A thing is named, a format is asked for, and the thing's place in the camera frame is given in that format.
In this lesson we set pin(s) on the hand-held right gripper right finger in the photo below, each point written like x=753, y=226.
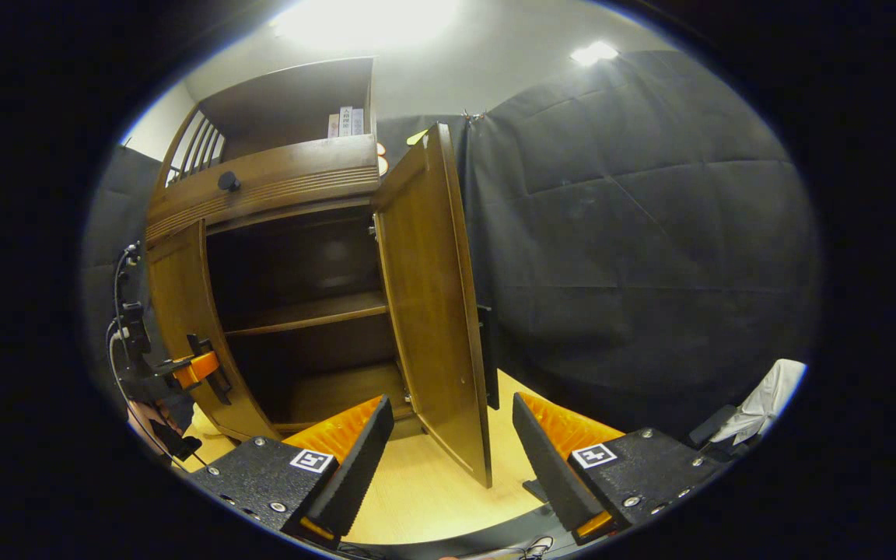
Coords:
x=549, y=467

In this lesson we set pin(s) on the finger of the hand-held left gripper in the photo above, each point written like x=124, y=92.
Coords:
x=197, y=368

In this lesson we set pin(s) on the round black drawer knob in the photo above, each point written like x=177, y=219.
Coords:
x=229, y=181

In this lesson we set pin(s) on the wooden cabinet door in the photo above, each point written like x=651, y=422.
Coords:
x=183, y=303
x=425, y=311

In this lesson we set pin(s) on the pink upright shelf book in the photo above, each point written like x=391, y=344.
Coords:
x=333, y=127

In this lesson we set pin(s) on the grey upright shelf book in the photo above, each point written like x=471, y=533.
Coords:
x=358, y=122

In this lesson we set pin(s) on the white upright shelf book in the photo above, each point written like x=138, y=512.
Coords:
x=345, y=122

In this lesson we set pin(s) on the large ceiling light panel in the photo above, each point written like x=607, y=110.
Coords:
x=366, y=22

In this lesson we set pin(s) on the wooden inner cabinet shelf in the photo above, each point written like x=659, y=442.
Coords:
x=308, y=311

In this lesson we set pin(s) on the white cloth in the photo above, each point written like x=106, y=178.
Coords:
x=767, y=397

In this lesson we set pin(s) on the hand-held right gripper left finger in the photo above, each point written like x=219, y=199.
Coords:
x=358, y=467

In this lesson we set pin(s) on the wooden double-door shoe cabinet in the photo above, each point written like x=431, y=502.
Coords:
x=277, y=183

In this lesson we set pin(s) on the black backdrop cloth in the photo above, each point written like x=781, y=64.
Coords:
x=635, y=257

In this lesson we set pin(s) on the small ceiling light panel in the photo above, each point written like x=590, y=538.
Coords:
x=594, y=53

